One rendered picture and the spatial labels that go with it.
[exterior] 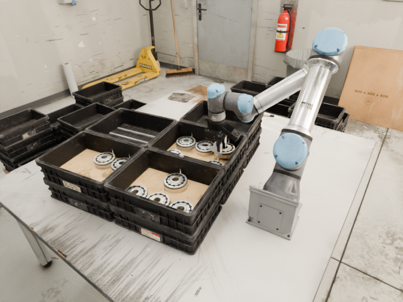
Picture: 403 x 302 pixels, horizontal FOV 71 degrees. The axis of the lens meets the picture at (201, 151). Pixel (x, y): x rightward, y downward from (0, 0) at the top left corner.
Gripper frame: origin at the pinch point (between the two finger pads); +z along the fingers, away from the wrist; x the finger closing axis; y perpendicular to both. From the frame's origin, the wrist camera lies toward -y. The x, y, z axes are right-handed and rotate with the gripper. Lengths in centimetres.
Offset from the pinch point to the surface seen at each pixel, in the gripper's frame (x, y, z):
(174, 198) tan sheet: 34.0, 7.7, -0.3
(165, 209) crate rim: 47.4, 2.0, -11.5
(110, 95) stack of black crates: -88, 159, 44
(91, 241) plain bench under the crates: 61, 34, 9
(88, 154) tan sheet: 24, 65, 1
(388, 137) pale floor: -207, -107, 116
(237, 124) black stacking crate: -35.9, 5.7, 9.0
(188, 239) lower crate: 49.0, -6.3, 0.5
